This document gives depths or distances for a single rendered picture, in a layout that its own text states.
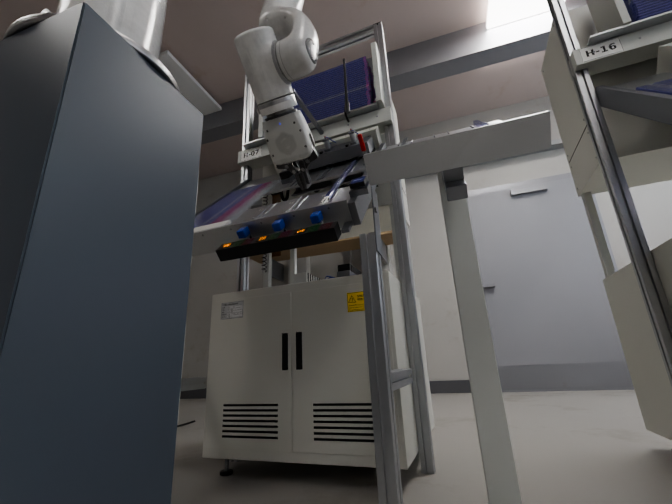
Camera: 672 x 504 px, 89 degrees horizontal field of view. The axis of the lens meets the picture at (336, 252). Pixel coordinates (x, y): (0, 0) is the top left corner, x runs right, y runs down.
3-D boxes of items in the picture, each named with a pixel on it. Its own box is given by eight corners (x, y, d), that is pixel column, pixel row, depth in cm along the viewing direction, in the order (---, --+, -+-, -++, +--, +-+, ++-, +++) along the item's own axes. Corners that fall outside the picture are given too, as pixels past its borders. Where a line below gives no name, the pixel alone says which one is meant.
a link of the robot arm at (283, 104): (249, 108, 73) (254, 122, 74) (285, 95, 70) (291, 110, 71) (265, 103, 80) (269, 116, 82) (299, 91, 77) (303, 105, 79)
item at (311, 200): (351, 214, 88) (348, 203, 87) (157, 254, 110) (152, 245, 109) (363, 190, 104) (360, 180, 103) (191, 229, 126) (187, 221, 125)
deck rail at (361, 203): (361, 224, 87) (354, 201, 85) (353, 225, 88) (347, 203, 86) (388, 156, 148) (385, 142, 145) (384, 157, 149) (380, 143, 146)
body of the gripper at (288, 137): (252, 118, 75) (271, 168, 79) (294, 104, 71) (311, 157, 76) (266, 113, 81) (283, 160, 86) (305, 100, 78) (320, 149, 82)
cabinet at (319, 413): (410, 496, 91) (388, 269, 110) (199, 478, 115) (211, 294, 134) (436, 441, 149) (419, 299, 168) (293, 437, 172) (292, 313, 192)
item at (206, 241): (353, 226, 88) (345, 199, 85) (158, 263, 110) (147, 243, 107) (354, 224, 89) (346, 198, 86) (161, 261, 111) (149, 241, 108)
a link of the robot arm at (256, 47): (303, 90, 77) (268, 102, 80) (281, 22, 71) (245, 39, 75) (287, 94, 70) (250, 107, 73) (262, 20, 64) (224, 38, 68)
